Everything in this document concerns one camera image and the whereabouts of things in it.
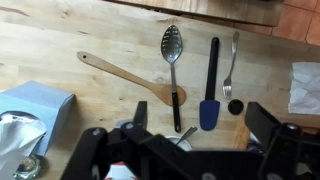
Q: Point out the white crock red pepper print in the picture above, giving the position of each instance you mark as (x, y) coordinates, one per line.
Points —
(115, 170)

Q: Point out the crumpled white paper towel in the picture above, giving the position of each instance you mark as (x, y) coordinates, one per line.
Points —
(306, 86)

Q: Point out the light blue tissue box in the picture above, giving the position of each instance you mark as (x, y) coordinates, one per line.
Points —
(43, 100)

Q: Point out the wooden cooking spoon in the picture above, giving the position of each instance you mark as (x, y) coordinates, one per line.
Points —
(160, 91)

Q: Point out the small glass dish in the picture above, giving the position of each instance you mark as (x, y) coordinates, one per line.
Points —
(28, 166)

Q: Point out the small white bowl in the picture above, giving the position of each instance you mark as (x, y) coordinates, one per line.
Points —
(171, 139)

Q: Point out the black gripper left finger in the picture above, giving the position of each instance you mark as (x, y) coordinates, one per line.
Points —
(140, 115)

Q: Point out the small metal spoon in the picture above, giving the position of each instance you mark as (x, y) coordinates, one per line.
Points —
(188, 132)

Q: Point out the small black round lid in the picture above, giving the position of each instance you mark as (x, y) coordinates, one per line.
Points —
(236, 107)

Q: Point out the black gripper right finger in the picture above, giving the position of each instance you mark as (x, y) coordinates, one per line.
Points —
(261, 123)

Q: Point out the silver metal fork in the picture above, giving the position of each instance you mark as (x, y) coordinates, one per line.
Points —
(227, 88)

